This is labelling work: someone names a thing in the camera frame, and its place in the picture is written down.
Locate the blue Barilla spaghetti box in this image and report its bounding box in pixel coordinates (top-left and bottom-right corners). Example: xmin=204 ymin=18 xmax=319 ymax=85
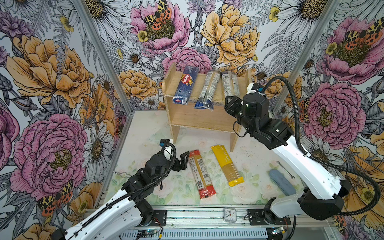
xmin=173 ymin=66 xmax=200 ymax=105

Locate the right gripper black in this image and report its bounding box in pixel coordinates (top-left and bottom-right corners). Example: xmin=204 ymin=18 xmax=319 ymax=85
xmin=224 ymin=94 xmax=256 ymax=134

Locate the metal rod tool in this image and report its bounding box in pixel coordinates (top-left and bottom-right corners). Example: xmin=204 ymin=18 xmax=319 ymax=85
xmin=277 ymin=161 xmax=295 ymax=179

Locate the yellow spaghetti bag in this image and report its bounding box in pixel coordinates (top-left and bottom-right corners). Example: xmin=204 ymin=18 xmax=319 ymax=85
xmin=211 ymin=145 xmax=245 ymax=187

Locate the wooden two-tier shelf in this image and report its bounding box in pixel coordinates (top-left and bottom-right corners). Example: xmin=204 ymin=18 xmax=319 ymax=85
xmin=162 ymin=64 xmax=241 ymax=153

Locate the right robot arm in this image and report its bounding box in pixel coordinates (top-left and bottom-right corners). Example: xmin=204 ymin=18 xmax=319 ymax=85
xmin=225 ymin=84 xmax=351 ymax=225

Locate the aluminium front rail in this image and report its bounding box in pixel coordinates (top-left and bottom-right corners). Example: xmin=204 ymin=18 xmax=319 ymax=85
xmin=74 ymin=205 xmax=340 ymax=240

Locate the blue-end spaghetti bag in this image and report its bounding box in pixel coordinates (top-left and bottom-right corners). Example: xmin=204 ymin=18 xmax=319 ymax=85
xmin=194 ymin=70 xmax=221 ymax=111
xmin=221 ymin=71 xmax=240 ymax=98

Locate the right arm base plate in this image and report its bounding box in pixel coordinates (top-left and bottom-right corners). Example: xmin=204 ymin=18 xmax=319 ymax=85
xmin=245 ymin=209 xmax=292 ymax=226

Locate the green circuit board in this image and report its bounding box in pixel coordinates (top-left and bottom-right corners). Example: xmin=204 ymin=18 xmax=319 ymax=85
xmin=136 ymin=229 xmax=161 ymax=240

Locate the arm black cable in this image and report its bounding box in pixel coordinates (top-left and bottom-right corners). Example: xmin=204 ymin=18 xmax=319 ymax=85
xmin=260 ymin=75 xmax=381 ymax=217
xmin=64 ymin=142 xmax=177 ymax=240

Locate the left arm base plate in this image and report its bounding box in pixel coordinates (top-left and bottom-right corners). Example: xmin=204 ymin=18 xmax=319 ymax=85
xmin=144 ymin=210 xmax=168 ymax=227

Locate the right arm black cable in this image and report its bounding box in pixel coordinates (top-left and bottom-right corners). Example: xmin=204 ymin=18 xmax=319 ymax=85
xmin=260 ymin=75 xmax=381 ymax=217

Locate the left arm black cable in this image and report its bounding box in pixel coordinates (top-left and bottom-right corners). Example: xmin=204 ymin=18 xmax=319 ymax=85
xmin=64 ymin=142 xmax=177 ymax=240

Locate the red spaghetti bag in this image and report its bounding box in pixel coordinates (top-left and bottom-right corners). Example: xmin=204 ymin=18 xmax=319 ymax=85
xmin=188 ymin=150 xmax=216 ymax=199

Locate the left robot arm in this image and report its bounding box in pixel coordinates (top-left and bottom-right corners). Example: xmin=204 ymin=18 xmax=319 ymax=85
xmin=51 ymin=139 xmax=190 ymax=240

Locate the small white clock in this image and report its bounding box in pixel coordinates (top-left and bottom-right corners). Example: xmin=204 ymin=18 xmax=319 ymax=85
xmin=224 ymin=208 xmax=237 ymax=223

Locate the grey blue flat pad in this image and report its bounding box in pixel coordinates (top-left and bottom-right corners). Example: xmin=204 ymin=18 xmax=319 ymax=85
xmin=269 ymin=169 xmax=297 ymax=196

